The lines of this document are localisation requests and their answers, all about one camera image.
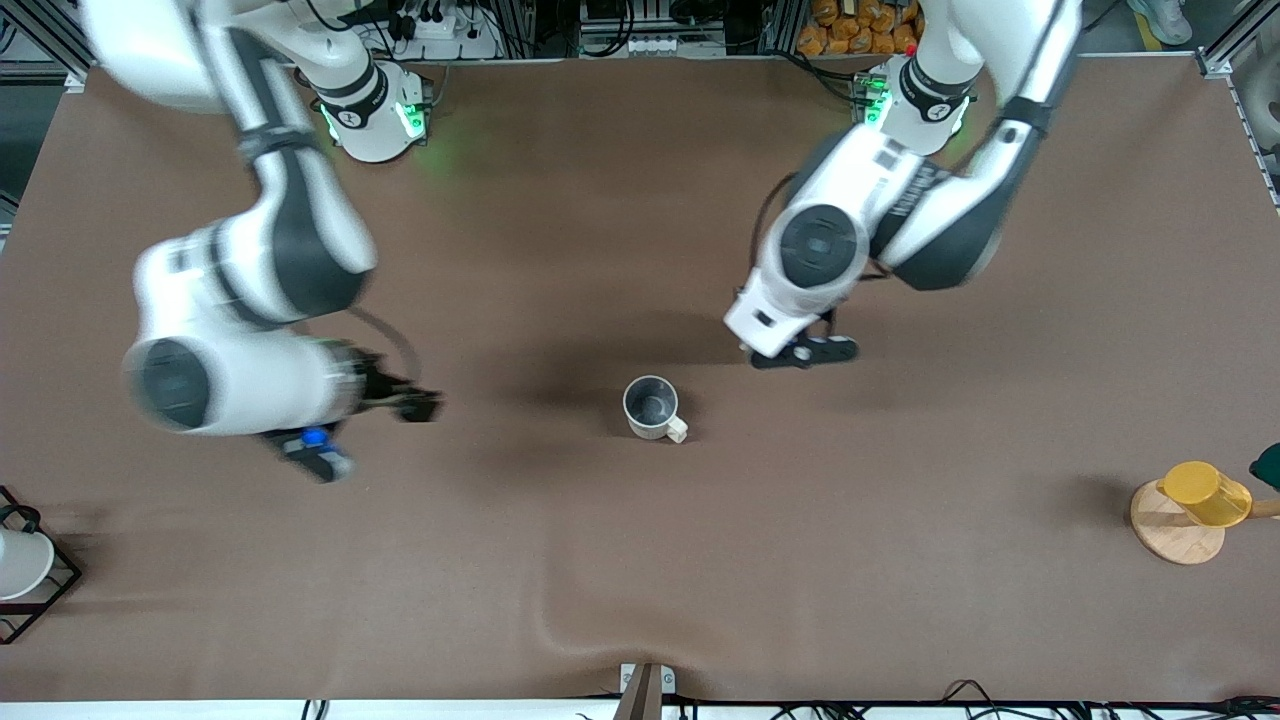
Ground grey mug with white handle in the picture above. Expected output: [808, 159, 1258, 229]
[622, 376, 690, 445]

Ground black wire rack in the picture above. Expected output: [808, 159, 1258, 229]
[0, 485, 84, 646]

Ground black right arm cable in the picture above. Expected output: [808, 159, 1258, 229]
[345, 306, 423, 383]

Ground bag of orange snacks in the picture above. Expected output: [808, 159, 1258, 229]
[797, 0, 927, 57]

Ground aluminium frame corner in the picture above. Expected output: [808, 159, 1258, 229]
[1195, 0, 1280, 79]

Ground wooden cup stand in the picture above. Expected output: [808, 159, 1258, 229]
[1130, 478, 1280, 567]

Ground yellow cup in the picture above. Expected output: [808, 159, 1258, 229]
[1157, 461, 1254, 528]

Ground metal table bracket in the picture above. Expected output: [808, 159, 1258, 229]
[618, 662, 677, 720]

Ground white power strip with plugs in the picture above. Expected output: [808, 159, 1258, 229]
[392, 0, 503, 61]

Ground white object in wire rack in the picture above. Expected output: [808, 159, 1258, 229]
[0, 527, 56, 602]

